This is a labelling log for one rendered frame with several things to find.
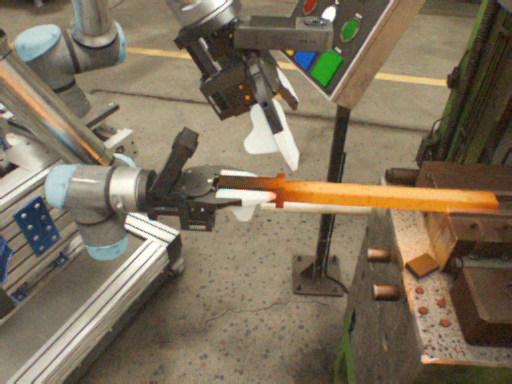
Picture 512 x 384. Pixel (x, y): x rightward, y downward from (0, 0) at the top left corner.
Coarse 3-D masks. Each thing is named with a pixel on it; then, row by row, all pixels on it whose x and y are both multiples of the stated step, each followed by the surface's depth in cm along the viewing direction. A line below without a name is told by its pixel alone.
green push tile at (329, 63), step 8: (328, 56) 94; (336, 56) 92; (320, 64) 96; (328, 64) 94; (336, 64) 92; (312, 72) 98; (320, 72) 96; (328, 72) 94; (336, 72) 92; (320, 80) 95; (328, 80) 93
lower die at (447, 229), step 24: (432, 168) 71; (456, 168) 71; (480, 168) 71; (504, 168) 71; (504, 192) 63; (432, 216) 67; (456, 216) 61; (480, 216) 60; (504, 216) 60; (432, 240) 66; (456, 240) 57; (504, 240) 57
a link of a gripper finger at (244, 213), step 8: (224, 192) 62; (232, 192) 62; (240, 192) 62; (248, 192) 62; (256, 192) 62; (264, 192) 62; (272, 192) 63; (248, 200) 61; (256, 200) 61; (264, 200) 62; (224, 208) 63; (232, 208) 63; (240, 208) 63; (248, 208) 63; (240, 216) 64; (248, 216) 64
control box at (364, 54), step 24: (336, 0) 97; (360, 0) 89; (384, 0) 84; (408, 0) 83; (336, 24) 95; (360, 24) 89; (384, 24) 85; (408, 24) 87; (336, 48) 94; (360, 48) 87; (384, 48) 89; (360, 72) 91; (336, 96) 93; (360, 96) 95
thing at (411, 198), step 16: (224, 176) 63; (240, 176) 63; (256, 176) 63; (288, 192) 62; (304, 192) 61; (320, 192) 62; (336, 192) 62; (352, 192) 62; (368, 192) 62; (384, 192) 62; (400, 192) 62; (416, 192) 62; (432, 192) 62; (448, 192) 62; (464, 192) 62; (480, 192) 62; (400, 208) 62; (416, 208) 62; (432, 208) 62; (480, 208) 61
